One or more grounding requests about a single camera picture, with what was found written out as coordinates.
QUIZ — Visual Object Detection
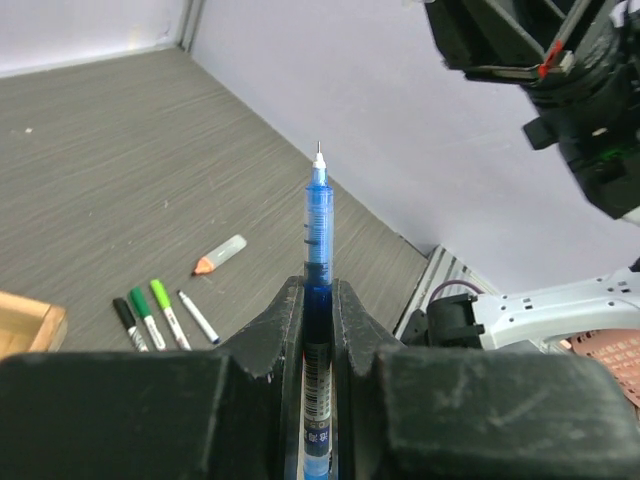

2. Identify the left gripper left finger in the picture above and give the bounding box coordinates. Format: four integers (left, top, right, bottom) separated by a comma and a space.
1, 277, 303, 479

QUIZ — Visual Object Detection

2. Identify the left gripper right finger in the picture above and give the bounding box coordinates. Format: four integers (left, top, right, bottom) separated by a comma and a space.
333, 280, 639, 479

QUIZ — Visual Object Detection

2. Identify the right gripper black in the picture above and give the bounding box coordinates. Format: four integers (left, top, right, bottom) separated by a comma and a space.
424, 0, 630, 83

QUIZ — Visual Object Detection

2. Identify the short white pen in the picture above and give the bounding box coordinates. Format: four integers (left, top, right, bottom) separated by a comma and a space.
177, 290, 220, 345

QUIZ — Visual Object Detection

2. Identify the long white green pen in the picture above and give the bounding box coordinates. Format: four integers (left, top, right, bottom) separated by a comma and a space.
143, 315, 167, 351

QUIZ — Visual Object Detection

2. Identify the white pen green tip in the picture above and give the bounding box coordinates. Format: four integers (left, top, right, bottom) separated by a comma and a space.
163, 306, 192, 351

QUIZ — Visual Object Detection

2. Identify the light green pen cap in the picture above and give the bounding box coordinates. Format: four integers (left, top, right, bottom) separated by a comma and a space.
149, 279, 171, 310

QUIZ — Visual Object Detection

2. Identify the black pen cap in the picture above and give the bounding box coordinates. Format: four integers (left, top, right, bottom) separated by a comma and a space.
112, 297, 136, 330

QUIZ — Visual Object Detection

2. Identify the blue pen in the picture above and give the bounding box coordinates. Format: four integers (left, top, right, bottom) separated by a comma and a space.
303, 151, 334, 479

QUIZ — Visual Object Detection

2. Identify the white pen black tip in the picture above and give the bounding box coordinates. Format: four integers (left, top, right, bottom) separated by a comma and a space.
127, 326, 149, 352

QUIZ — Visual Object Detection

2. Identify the dark green pen cap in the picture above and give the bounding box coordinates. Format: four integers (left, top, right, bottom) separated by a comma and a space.
129, 287, 152, 319

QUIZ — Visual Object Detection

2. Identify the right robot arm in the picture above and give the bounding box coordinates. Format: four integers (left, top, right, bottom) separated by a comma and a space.
419, 1, 639, 276

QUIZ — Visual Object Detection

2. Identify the grey pencil orange tip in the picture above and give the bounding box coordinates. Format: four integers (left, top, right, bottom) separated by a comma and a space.
192, 234, 247, 276

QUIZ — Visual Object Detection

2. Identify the wooden clothes rack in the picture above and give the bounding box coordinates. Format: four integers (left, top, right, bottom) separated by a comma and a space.
0, 291, 68, 359

